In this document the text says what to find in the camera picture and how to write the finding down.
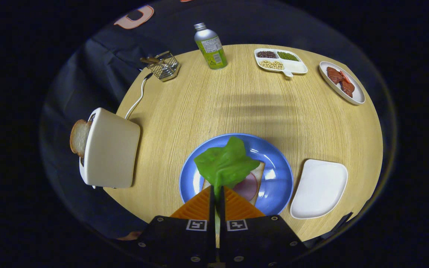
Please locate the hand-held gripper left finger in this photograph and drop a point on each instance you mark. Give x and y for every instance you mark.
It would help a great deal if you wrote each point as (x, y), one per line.
(212, 208)

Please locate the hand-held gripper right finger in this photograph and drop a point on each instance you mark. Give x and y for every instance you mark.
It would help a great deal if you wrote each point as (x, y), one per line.
(222, 208)

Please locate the green lettuce leaf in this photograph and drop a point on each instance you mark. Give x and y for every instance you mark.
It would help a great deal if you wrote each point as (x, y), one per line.
(225, 163)

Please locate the toasted bread slice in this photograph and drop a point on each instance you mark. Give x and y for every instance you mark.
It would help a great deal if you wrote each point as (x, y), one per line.
(78, 137)

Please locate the pink ham slice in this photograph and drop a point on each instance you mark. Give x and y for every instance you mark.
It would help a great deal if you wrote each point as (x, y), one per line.
(248, 188)

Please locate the white bread slice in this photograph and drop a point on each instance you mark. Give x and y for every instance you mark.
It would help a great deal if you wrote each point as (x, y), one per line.
(259, 175)

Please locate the blue round plate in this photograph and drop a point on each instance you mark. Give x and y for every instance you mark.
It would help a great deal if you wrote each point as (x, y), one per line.
(270, 156)

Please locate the empty white curved plate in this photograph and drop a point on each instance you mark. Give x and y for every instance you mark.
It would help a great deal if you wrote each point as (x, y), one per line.
(318, 188)

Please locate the cream white toaster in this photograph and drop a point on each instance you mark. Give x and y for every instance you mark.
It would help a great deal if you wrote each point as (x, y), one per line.
(112, 149)

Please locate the yellow soybeans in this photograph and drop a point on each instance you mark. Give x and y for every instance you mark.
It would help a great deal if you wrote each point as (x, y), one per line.
(272, 64)

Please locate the white divided dish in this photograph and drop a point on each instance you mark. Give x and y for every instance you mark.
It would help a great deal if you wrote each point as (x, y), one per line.
(296, 67)

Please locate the silver green bottle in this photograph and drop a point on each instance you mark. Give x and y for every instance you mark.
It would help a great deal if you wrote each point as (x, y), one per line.
(210, 48)

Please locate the dark brown beans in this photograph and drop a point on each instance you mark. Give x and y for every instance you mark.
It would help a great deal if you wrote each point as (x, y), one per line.
(266, 54)

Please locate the brown wooden utensil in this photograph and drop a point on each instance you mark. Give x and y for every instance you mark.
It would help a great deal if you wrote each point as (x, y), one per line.
(149, 59)

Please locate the green mung beans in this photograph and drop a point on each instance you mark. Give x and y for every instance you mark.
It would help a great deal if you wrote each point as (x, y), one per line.
(287, 56)

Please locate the brown meat piece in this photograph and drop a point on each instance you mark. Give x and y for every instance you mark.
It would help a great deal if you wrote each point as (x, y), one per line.
(334, 75)
(348, 88)

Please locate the white oval meat plate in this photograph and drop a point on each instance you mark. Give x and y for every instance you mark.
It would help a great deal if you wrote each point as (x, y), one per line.
(358, 97)

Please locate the red meat strip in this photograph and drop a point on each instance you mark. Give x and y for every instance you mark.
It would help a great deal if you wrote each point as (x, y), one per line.
(345, 77)

